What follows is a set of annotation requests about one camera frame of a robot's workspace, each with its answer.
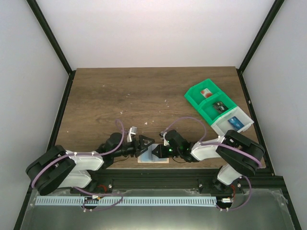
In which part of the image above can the beige leather card holder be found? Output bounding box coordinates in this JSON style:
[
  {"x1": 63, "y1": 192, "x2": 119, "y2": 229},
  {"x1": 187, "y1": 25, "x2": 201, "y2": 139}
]
[{"x1": 137, "y1": 144, "x2": 169, "y2": 163}]

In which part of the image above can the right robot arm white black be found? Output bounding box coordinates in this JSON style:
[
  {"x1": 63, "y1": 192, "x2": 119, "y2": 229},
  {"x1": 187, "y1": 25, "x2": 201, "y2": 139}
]
[{"x1": 151, "y1": 130, "x2": 265, "y2": 192}]

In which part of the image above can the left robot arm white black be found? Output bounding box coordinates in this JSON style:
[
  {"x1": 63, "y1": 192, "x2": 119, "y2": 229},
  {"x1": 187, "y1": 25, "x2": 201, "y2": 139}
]
[{"x1": 25, "y1": 133, "x2": 155, "y2": 196}]

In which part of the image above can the red white card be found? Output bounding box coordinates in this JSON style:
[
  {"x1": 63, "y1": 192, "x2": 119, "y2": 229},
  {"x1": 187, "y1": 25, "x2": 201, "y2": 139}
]
[{"x1": 201, "y1": 88, "x2": 213, "y2": 99}]

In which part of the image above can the green plastic bin middle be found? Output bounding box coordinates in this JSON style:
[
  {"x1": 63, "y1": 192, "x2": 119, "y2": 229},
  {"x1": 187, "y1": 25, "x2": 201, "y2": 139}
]
[{"x1": 197, "y1": 92, "x2": 237, "y2": 125}]

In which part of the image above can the green plastic bin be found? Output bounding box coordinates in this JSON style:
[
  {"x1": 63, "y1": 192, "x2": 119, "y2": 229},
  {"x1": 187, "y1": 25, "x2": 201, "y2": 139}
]
[
  {"x1": 184, "y1": 79, "x2": 222, "y2": 106},
  {"x1": 197, "y1": 92, "x2": 237, "y2": 125}
]

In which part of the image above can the green plastic bin far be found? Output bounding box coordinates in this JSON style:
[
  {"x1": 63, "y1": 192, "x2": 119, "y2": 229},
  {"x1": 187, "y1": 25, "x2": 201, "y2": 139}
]
[{"x1": 184, "y1": 79, "x2": 222, "y2": 106}]

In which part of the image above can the white plastic bin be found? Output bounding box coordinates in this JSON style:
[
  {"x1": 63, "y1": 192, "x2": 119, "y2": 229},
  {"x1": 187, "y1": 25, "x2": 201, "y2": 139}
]
[{"x1": 211, "y1": 106, "x2": 254, "y2": 136}]

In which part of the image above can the metal sheet front panel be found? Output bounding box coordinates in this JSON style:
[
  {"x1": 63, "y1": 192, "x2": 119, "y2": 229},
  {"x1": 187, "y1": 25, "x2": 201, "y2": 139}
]
[{"x1": 21, "y1": 189, "x2": 295, "y2": 230}]

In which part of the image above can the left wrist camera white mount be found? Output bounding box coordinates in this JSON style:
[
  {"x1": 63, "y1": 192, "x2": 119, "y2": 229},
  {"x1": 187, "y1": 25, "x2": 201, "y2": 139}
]
[{"x1": 127, "y1": 126, "x2": 137, "y2": 142}]

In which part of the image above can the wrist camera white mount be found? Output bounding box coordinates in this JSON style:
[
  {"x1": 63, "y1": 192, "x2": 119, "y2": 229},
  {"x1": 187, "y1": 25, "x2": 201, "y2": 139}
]
[
  {"x1": 127, "y1": 126, "x2": 137, "y2": 142},
  {"x1": 159, "y1": 131, "x2": 169, "y2": 146}
]

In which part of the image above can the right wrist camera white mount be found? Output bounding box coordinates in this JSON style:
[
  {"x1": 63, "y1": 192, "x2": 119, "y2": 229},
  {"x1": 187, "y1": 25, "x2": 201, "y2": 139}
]
[{"x1": 159, "y1": 131, "x2": 169, "y2": 146}]

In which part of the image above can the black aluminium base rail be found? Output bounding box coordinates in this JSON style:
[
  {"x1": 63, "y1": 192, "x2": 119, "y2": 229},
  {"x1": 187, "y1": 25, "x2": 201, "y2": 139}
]
[{"x1": 84, "y1": 169, "x2": 285, "y2": 196}]

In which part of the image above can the black frame side rail left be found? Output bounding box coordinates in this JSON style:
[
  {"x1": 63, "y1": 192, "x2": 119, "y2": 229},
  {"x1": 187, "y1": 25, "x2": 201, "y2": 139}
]
[{"x1": 45, "y1": 70, "x2": 76, "y2": 153}]

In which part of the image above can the black frame side rail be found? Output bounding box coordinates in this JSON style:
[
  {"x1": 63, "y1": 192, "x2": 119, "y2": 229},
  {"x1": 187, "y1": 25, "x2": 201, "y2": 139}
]
[
  {"x1": 236, "y1": 69, "x2": 275, "y2": 176},
  {"x1": 45, "y1": 70, "x2": 76, "y2": 153}
]

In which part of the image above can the black frame side rail right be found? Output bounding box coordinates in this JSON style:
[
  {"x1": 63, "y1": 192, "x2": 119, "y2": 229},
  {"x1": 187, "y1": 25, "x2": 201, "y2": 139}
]
[{"x1": 236, "y1": 69, "x2": 275, "y2": 176}]

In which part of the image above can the light blue slotted cable duct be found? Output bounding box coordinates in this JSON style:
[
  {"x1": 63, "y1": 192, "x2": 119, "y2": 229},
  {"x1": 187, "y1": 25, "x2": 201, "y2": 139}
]
[{"x1": 35, "y1": 196, "x2": 217, "y2": 207}]

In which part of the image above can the black frame post left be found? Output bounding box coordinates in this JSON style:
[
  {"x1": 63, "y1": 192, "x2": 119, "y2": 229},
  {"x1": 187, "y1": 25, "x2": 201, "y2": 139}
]
[{"x1": 26, "y1": 0, "x2": 73, "y2": 75}]

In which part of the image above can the black frame post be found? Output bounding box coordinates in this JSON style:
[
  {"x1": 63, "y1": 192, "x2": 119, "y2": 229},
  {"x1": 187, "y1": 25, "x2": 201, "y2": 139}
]
[
  {"x1": 238, "y1": 0, "x2": 285, "y2": 73},
  {"x1": 26, "y1": 0, "x2": 73, "y2": 75}
]

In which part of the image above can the black frame post right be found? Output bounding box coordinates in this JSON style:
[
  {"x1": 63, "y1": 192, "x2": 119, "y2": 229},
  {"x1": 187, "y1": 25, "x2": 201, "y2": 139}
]
[{"x1": 238, "y1": 0, "x2": 285, "y2": 73}]

